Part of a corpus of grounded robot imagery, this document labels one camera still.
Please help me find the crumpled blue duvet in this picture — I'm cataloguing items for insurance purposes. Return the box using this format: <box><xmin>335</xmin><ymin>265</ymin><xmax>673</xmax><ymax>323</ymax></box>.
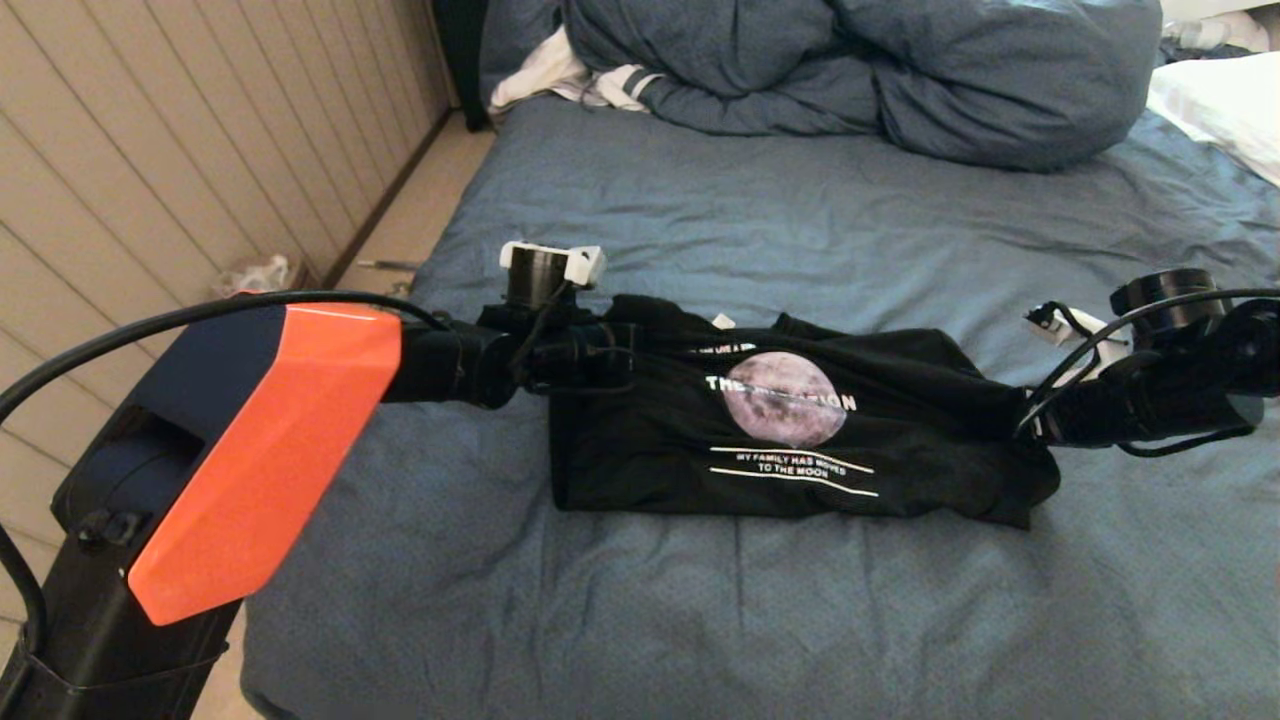
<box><xmin>480</xmin><ymin>0</ymin><xmax>1163</xmax><ymax>173</ymax></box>

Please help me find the black bedside furniture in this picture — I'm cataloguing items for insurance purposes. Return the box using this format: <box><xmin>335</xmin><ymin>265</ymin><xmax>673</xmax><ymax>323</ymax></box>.
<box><xmin>432</xmin><ymin>0</ymin><xmax>493</xmax><ymax>131</ymax></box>

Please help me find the white striped garment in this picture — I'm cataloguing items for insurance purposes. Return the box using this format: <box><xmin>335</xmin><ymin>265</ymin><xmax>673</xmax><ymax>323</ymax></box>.
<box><xmin>488</xmin><ymin>25</ymin><xmax>663</xmax><ymax>113</ymax></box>

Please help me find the black printed t-shirt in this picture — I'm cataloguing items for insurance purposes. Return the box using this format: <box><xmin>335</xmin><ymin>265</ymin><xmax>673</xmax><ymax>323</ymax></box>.
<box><xmin>548</xmin><ymin>295</ymin><xmax>1061</xmax><ymax>529</ymax></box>

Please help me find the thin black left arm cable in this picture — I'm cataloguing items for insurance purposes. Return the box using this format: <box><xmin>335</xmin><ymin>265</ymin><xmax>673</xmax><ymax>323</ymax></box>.
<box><xmin>0</xmin><ymin>290</ymin><xmax>451</xmax><ymax>661</ymax></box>

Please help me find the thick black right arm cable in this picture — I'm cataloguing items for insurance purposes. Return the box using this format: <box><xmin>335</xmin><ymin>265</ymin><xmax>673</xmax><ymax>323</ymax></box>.
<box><xmin>1015</xmin><ymin>288</ymin><xmax>1280</xmax><ymax>459</ymax></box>

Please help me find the white pillow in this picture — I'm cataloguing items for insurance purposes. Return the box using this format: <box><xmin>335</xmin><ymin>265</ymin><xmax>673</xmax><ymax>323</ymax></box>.
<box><xmin>1148</xmin><ymin>55</ymin><xmax>1280</xmax><ymax>189</ymax></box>

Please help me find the blue bed sheet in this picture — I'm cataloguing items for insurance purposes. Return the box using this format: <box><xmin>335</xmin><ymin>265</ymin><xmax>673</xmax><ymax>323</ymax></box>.
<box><xmin>240</xmin><ymin>90</ymin><xmax>1280</xmax><ymax>720</ymax></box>

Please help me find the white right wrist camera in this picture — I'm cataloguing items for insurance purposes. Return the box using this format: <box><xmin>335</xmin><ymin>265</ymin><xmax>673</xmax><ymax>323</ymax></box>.
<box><xmin>1023</xmin><ymin>302</ymin><xmax>1131</xmax><ymax>386</ymax></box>

